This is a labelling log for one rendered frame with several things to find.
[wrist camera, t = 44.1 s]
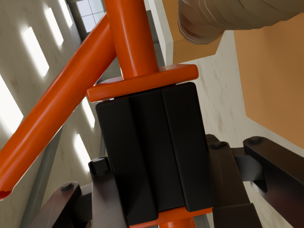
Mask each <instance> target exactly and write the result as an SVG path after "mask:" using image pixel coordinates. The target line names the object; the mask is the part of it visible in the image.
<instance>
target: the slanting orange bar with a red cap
mask: <svg viewBox="0 0 304 228"><path fill-rule="evenodd" d="M116 57H117V53H116V49H115V45H114V41H113V37H112V33H111V29H110V25H109V20H108V16H107V12H105V13H104V15H103V16H102V17H101V19H100V20H99V21H98V23H97V24H96V25H95V27H94V28H93V29H92V30H91V32H90V33H89V34H88V36H87V37H86V38H85V40H84V41H83V43H82V44H81V45H80V46H79V48H78V49H77V50H76V52H75V53H74V54H73V56H72V57H71V58H70V60H69V61H68V62H67V64H66V65H65V66H64V67H63V69H62V70H61V71H60V73H59V74H58V75H57V77H56V78H55V79H54V81H53V82H52V83H51V85H50V86H49V87H48V89H47V90H46V91H45V93H44V94H43V95H42V97H41V98H40V99H39V101H38V102H37V103H36V105H35V106H34V107H33V108H32V110H31V111H30V112H29V114H28V115H27V116H26V118H25V119H24V120H23V122H22V123H21V124H20V125H19V127H18V128H17V129H16V131H15V132H14V134H13V135H12V136H11V138H10V139H9V140H8V142H7V143H6V144H5V145H4V147H3V148H2V149H1V151H0V201H1V200H4V199H6V198H7V197H8V196H9V195H10V194H11V193H12V192H13V190H14V187H15V186H16V185H17V183H18V182H19V181H20V180H21V178H22V177H23V176H24V174H25V173H26V172H27V170H28V169H29V168H30V167H31V166H32V164H33V163H34V162H35V160H36V159H37V158H38V156H39V155H40V154H41V153H42V151H43V150H44V149H45V147H46V146H47V145H48V144H49V143H50V141H51V140H52V139H53V137H54V136H55V135H56V133H57V132H58V131H59V130H60V128H61V127H62V126H63V124H64V123H65V122H66V121H67V119H68V118H69V117H70V116H71V114H72V113H73V112H74V110H75V109H76V108H77V106H78V105H79V104H80V103H81V101H82V100H83V99H84V98H85V96H86V95H87V94H86V90H87V89H89V88H90V87H93V86H94V85H95V83H96V82H97V81H98V80H99V79H100V77H101V76H102V75H103V73H104V72H105V71H106V69H107V68H108V67H109V66H110V64H111V63H112V62H113V60H114V59H115V58H116Z"/></svg>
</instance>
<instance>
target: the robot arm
mask: <svg viewBox="0 0 304 228"><path fill-rule="evenodd" d="M206 140H207V144H208V149H209V151H208V152H207V159H208V167H209V177H210V185H211V193H212V200H213V208H212V212H213V220H214V228H263V227H262V224H261V222H260V219H259V217H258V214H257V211H256V209H255V206H254V204H253V203H250V200H249V198H248V195H247V192H246V189H245V186H244V184H243V181H250V184H251V186H252V188H254V189H255V190H256V191H257V192H258V193H259V194H260V195H261V196H262V197H263V198H264V199H265V200H266V201H267V202H268V203H269V204H270V205H271V206H272V207H273V208H274V209H275V210H276V211H277V212H278V213H279V214H280V215H281V216H282V217H283V218H284V219H285V220H286V221H287V222H288V223H289V224H290V225H291V226H292V227H293V228H304V157H302V156H300V155H298V154H296V153H294V152H292V151H291V150H289V149H287V148H285V147H283V146H281V145H279V144H277V143H275V142H273V141H272V140H269V139H267V138H265V137H259V136H253V137H250V138H247V139H245V140H244V141H243V147H237V148H231V147H230V145H229V143H228V142H223V141H219V140H218V139H217V138H216V137H215V136H214V135H212V134H206ZM88 167H89V170H90V174H91V177H92V183H90V184H88V185H85V186H83V187H80V185H79V183H78V182H77V181H73V182H67V183H65V184H62V185H61V186H60V187H58V188H57V189H56V190H55V192H54V193H53V194H52V196H51V197H50V198H49V200H48V201H47V202H46V203H45V205H44V206H43V207H42V209H41V210H40V211H39V213H38V214H37V215H36V217H35V218H34V219H33V221H32V222H31V223H30V225H29V226H28V227H27V228H91V220H92V228H129V224H128V219H127V215H126V212H125V209H124V205H123V202H122V199H121V196H120V192H119V188H118V184H117V181H116V178H115V175H113V173H112V169H111V165H110V162H109V157H108V156H102V157H98V158H95V159H93V160H91V161H90V162H88Z"/></svg>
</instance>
